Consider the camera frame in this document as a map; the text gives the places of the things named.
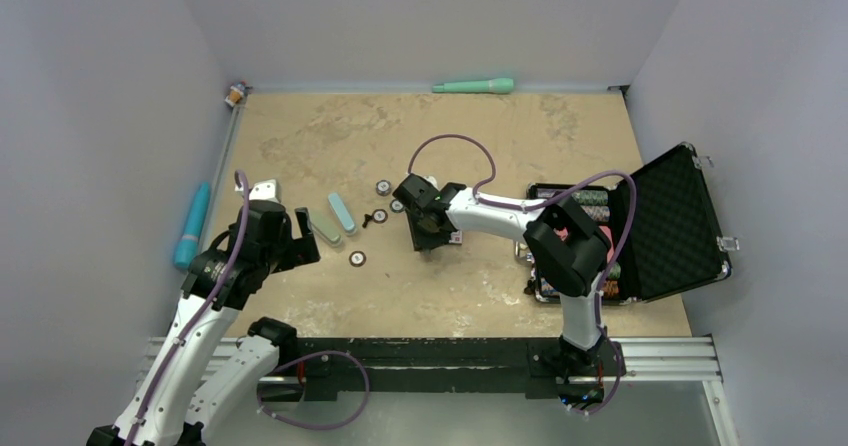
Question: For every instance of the orange poker chip lower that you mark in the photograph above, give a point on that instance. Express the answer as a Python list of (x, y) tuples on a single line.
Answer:
[(357, 258)]

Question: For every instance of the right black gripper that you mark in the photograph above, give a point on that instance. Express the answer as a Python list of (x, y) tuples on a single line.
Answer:
[(422, 242)]

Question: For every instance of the black poker chip case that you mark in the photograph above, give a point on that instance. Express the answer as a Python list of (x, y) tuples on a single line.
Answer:
[(675, 243)]

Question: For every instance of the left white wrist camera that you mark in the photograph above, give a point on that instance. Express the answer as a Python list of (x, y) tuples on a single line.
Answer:
[(266, 190)]

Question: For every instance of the blue green poker chip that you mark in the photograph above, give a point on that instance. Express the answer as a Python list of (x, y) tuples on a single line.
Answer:
[(397, 206)]

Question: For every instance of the blue stapler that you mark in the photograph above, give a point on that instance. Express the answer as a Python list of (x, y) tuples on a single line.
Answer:
[(342, 213)]

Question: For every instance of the small orange toy bottle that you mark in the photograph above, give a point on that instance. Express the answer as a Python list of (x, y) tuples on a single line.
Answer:
[(237, 93)]

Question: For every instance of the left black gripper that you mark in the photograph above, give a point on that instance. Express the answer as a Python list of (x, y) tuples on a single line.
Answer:
[(300, 250)]

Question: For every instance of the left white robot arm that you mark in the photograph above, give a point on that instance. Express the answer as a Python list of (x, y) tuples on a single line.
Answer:
[(264, 239)]

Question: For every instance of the orange poker chip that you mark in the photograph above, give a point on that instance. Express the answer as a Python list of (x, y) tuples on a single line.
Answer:
[(379, 216), (357, 258)]

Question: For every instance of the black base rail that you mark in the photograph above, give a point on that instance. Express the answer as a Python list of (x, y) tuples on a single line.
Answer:
[(531, 367)]

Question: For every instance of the orange poker chip upper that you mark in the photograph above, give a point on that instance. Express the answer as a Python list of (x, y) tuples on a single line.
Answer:
[(379, 216)]

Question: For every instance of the mint green toy microphone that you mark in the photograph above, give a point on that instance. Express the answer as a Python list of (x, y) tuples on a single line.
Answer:
[(498, 86)]

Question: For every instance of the green stapler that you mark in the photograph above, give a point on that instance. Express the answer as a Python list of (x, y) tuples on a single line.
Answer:
[(325, 228)]

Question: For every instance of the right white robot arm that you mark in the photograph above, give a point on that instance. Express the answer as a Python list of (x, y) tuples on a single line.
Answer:
[(569, 249)]

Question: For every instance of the blue toy microphone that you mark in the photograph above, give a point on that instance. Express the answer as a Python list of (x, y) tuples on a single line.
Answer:
[(186, 247)]

